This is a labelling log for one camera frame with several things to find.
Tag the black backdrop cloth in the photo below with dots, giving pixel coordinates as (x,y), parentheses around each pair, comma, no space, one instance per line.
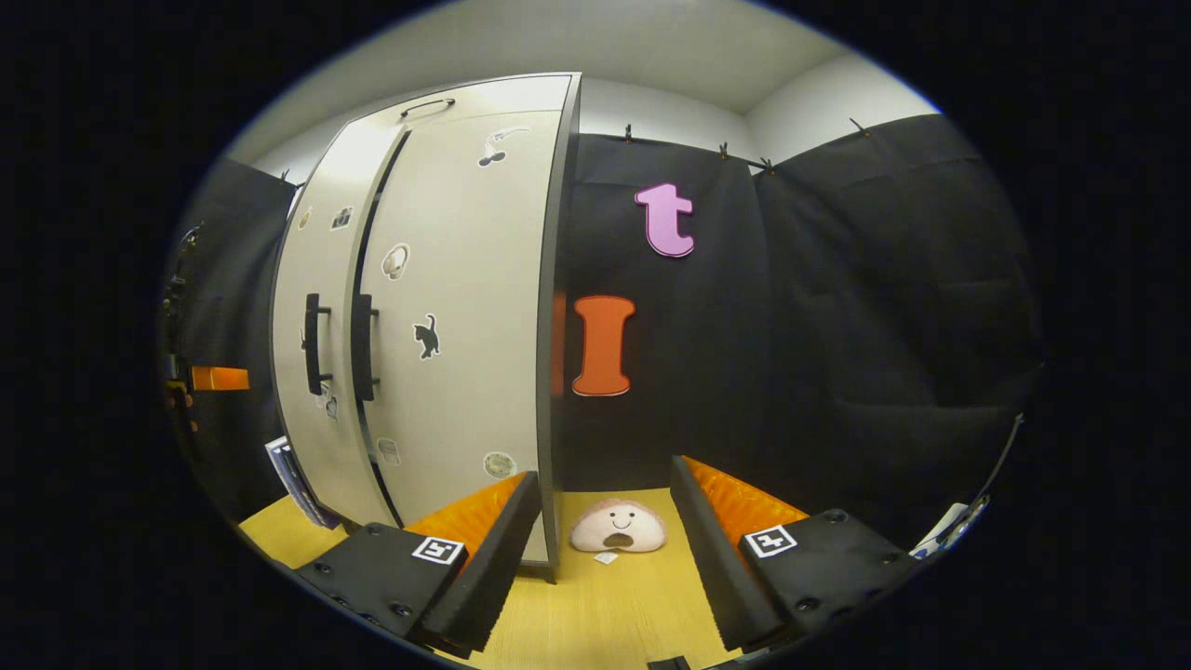
(837,326)

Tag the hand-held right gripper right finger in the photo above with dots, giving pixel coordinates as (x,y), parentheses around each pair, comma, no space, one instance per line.
(716,549)

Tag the white and grey cabinet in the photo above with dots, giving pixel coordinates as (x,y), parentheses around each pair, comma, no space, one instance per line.
(556,372)

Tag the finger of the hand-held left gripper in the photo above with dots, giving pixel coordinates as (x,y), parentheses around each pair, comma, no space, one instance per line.
(220,379)

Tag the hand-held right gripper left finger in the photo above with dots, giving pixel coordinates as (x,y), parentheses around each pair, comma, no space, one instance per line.
(488,568)

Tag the white tray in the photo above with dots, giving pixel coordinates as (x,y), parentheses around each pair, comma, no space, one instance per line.
(944,530)

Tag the blue and white booklets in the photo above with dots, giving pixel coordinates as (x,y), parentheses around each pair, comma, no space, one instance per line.
(298,479)

